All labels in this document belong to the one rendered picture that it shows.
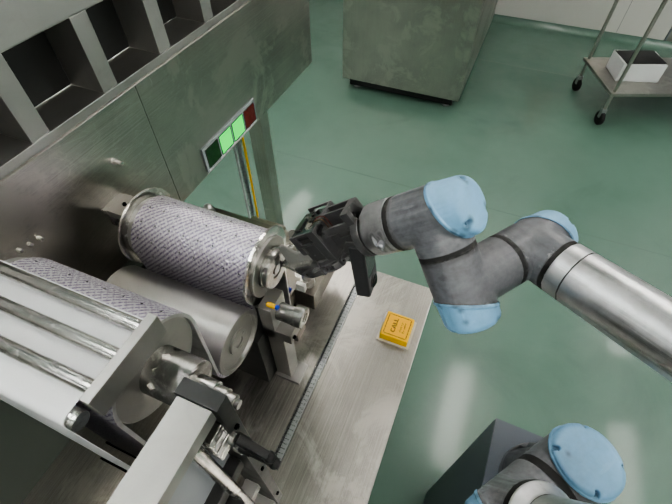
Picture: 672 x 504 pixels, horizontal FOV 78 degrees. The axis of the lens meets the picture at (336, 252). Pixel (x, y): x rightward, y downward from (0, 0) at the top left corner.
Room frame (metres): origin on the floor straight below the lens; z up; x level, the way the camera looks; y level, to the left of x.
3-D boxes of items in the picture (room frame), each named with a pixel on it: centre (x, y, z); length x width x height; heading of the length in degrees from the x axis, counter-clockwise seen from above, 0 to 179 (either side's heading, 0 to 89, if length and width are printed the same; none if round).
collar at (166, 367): (0.21, 0.20, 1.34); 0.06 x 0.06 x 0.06; 68
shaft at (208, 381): (0.18, 0.14, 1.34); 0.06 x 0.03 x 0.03; 68
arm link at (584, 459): (0.16, -0.40, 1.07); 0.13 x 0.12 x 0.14; 121
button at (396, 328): (0.50, -0.15, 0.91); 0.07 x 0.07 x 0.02; 68
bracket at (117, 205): (0.56, 0.40, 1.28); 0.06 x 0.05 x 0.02; 68
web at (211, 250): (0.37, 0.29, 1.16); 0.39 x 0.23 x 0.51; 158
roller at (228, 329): (0.38, 0.28, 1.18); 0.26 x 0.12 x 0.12; 68
